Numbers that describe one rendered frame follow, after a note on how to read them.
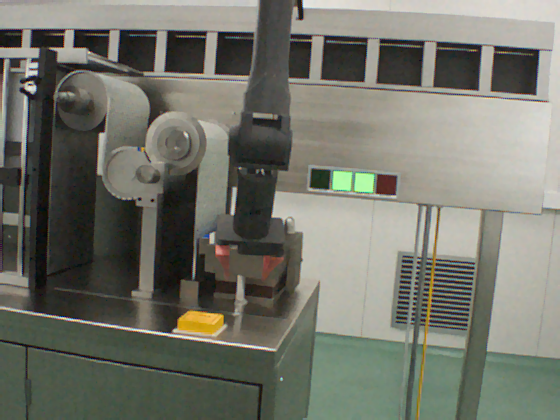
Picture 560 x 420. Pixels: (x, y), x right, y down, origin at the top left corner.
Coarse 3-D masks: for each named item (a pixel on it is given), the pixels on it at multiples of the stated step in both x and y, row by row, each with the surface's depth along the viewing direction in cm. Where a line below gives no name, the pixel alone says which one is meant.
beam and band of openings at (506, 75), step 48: (96, 48) 180; (144, 48) 177; (192, 48) 174; (240, 48) 171; (336, 48) 166; (384, 48) 164; (432, 48) 154; (480, 48) 154; (528, 48) 150; (528, 96) 150
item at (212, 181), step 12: (204, 168) 137; (216, 168) 146; (228, 168) 157; (204, 180) 138; (216, 180) 147; (204, 192) 139; (216, 192) 148; (204, 204) 140; (216, 204) 149; (204, 216) 140; (216, 216) 150; (204, 228) 141
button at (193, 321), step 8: (192, 312) 114; (200, 312) 115; (184, 320) 109; (192, 320) 109; (200, 320) 109; (208, 320) 110; (216, 320) 110; (184, 328) 109; (192, 328) 109; (200, 328) 108; (208, 328) 108; (216, 328) 110
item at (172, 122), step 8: (168, 120) 134; (176, 120) 133; (184, 120) 133; (160, 128) 134; (184, 128) 133; (192, 128) 133; (152, 136) 135; (192, 136) 133; (152, 144) 135; (192, 144) 133; (192, 152) 133; (160, 160) 135; (168, 160) 134; (176, 160) 134; (184, 160) 134; (192, 160) 134
